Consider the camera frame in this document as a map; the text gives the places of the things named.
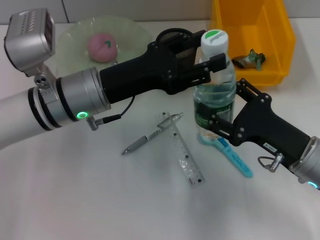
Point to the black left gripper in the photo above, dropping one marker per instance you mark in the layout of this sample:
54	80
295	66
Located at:
135	75

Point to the clear green-label water bottle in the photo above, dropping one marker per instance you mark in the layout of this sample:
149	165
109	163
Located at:
215	100

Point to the pink toy peach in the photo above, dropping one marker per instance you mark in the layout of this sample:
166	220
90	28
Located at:
100	48

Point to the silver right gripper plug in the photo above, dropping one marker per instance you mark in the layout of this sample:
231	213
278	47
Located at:
276	162

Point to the black mesh pen holder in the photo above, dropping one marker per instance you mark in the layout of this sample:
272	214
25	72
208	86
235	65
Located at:
183	53

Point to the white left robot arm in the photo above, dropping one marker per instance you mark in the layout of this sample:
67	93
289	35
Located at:
50	107

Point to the yellow plastic bin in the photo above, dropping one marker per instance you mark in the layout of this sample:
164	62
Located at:
275	37

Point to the grey white ballpoint pen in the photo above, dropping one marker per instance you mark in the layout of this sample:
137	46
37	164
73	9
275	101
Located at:
152	133

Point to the pale green glass fruit plate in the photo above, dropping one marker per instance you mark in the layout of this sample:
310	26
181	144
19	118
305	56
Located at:
72	52

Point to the blue scissors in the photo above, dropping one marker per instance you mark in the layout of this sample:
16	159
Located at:
236	160

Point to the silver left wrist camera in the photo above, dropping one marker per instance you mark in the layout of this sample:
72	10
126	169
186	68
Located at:
27	40

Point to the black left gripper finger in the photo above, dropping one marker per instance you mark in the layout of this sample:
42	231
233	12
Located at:
217	62

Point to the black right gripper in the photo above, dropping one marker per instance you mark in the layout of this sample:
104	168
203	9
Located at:
262	125

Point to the clear plastic ruler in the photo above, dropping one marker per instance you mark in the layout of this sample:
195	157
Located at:
183	157

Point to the green plastic wrapper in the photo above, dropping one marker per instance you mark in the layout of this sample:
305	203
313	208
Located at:
250	61

